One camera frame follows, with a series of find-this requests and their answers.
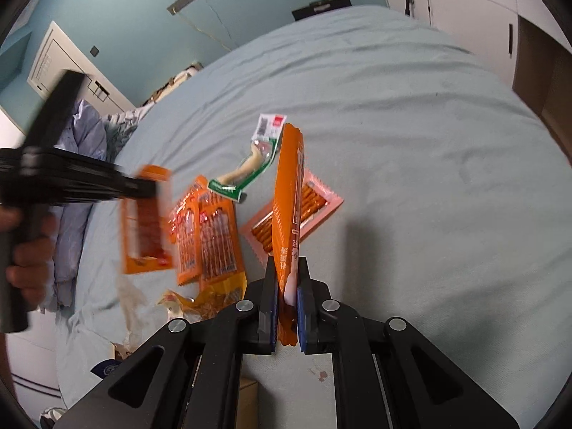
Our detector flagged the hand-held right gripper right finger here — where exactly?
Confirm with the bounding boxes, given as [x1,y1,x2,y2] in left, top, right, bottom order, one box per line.
[297,257,521,429]

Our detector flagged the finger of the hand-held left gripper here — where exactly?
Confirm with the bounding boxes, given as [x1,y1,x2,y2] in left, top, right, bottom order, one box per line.
[56,149,158,206]

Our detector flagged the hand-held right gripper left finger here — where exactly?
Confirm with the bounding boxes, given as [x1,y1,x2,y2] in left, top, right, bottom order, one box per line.
[53,257,281,429]

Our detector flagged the yellow snack packet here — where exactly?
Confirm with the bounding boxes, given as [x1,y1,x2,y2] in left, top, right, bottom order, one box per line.
[156,272,248,322]

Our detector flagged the orange snack packet with barcode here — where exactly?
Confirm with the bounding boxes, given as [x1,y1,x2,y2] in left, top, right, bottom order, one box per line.
[122,165,176,275]

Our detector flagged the cardboard box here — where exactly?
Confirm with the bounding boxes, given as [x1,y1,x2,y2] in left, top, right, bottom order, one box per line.
[236,378,259,429]

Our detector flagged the tall orange snack packet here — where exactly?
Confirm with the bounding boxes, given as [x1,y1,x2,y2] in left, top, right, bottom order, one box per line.
[272,123,309,347]

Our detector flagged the pink spicy stick packet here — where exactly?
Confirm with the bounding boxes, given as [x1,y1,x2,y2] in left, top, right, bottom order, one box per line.
[240,171,345,256]

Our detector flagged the green white chicken foot packet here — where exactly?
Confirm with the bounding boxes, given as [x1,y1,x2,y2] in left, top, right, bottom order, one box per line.
[208,114,287,204]

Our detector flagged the person's left hand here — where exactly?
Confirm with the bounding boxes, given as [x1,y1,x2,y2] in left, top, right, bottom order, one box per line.
[0,208,60,312]

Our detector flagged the grey patterned pillow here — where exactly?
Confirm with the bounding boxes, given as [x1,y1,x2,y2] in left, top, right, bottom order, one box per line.
[106,112,144,164]

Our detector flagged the lavender floral quilt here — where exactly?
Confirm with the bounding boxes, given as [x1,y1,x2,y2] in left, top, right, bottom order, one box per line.
[38,98,148,314]

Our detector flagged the orange sausage stick packet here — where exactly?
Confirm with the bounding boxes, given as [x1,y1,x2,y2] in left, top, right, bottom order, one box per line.
[197,192,247,287]
[167,176,207,287]

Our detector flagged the beige bedside clutter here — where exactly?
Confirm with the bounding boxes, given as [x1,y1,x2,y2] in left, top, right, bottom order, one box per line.
[143,61,203,104]

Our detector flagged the clear plastic bag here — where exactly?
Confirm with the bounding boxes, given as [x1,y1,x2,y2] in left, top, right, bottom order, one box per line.
[114,272,153,354]

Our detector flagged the white door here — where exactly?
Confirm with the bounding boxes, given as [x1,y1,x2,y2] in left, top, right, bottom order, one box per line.
[27,20,137,119]

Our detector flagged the dark blue packet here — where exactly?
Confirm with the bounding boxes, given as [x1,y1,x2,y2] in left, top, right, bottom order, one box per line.
[89,357,131,381]

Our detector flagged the black chair back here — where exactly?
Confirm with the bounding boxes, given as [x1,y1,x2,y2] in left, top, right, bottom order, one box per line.
[292,0,351,21]

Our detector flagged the brown wooden desk niche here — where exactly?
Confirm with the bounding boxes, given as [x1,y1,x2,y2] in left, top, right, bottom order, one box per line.
[512,15,572,162]

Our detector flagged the white cabinet unit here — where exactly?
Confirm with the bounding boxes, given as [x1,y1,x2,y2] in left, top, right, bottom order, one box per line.
[373,0,572,87]

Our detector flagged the thin lamp cable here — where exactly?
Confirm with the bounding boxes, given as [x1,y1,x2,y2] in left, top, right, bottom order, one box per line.
[179,0,238,51]

